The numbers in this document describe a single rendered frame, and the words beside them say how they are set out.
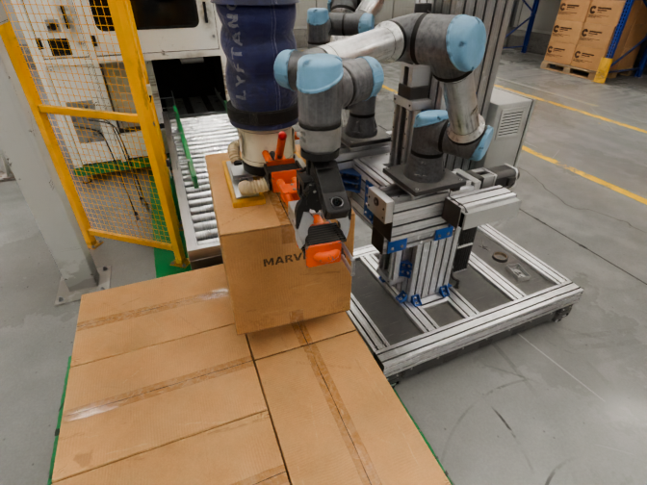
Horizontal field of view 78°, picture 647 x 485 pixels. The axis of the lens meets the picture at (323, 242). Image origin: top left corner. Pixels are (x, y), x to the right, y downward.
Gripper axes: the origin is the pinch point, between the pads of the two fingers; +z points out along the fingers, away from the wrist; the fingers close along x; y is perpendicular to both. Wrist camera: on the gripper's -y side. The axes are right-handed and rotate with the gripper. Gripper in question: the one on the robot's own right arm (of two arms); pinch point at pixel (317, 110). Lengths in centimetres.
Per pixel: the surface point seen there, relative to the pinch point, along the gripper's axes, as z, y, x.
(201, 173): 65, -102, -49
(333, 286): 41, 60, -13
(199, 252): 62, -5, -56
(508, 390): 121, 69, 74
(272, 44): -30, 40, -24
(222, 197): 14, 38, -43
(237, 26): -34, 38, -33
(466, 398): 121, 67, 52
